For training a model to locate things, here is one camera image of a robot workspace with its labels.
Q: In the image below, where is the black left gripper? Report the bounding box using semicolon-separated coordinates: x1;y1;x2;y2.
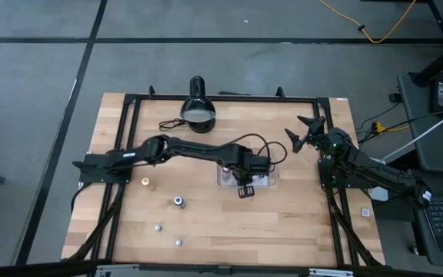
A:
227;148;272;199

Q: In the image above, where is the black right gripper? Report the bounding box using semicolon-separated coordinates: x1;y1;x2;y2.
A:
285;115;351;155

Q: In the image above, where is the clear plastic bin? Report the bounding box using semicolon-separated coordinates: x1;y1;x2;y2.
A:
215;148;280;189

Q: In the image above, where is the black desk lamp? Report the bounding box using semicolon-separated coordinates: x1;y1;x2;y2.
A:
178;75;218;135

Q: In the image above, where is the white rod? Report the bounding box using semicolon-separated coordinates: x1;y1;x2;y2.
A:
381;103;443;162

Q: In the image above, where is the dark grey side desk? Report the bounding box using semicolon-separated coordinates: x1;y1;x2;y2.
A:
397;72;443;172
405;168;443;270

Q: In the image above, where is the black stand leg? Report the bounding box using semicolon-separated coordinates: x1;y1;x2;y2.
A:
411;32;443;86

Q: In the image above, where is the black aluminium rig frame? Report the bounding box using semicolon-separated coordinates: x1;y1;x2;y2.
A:
62;85;386;277

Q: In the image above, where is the black lamp cable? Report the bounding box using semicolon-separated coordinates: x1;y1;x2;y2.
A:
158;118;187;132

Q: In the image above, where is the yellow extension cord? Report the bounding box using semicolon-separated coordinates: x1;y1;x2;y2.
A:
319;0;418;44

